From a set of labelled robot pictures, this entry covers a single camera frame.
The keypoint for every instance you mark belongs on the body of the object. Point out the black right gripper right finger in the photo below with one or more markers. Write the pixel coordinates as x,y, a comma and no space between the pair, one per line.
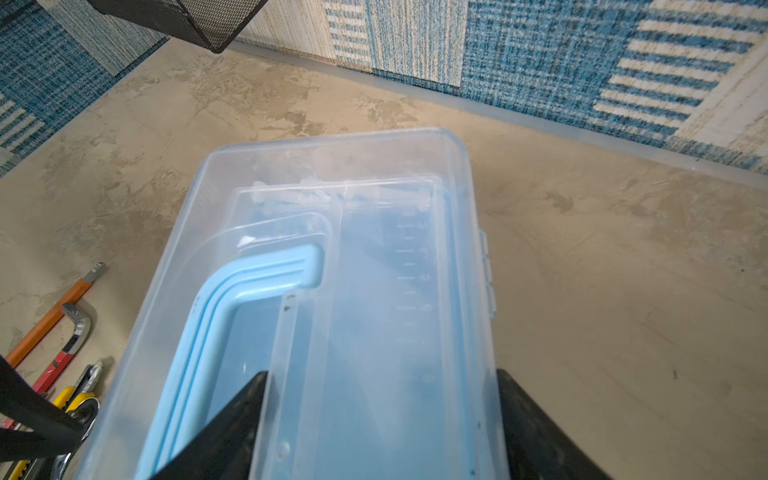
537,448

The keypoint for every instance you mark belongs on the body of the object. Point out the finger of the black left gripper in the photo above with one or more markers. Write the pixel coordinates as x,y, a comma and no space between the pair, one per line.
51,431

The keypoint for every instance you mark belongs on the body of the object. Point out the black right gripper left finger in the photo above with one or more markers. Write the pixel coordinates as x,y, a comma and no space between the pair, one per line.
224,448

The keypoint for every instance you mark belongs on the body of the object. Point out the blue toolbox with clear lid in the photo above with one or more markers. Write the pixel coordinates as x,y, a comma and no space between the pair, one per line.
349,269

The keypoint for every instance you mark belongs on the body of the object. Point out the yellow black utility knife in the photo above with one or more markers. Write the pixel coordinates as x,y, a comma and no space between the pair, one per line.
68,400

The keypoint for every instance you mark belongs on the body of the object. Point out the red sleeved hex key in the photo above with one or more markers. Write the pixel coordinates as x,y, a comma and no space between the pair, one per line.
82,326

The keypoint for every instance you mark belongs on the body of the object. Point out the orange sleeved hex key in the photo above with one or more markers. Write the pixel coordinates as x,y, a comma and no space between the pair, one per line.
53,316

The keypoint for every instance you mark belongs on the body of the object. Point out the black mesh shelf rack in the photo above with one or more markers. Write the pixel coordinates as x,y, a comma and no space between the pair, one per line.
211,24

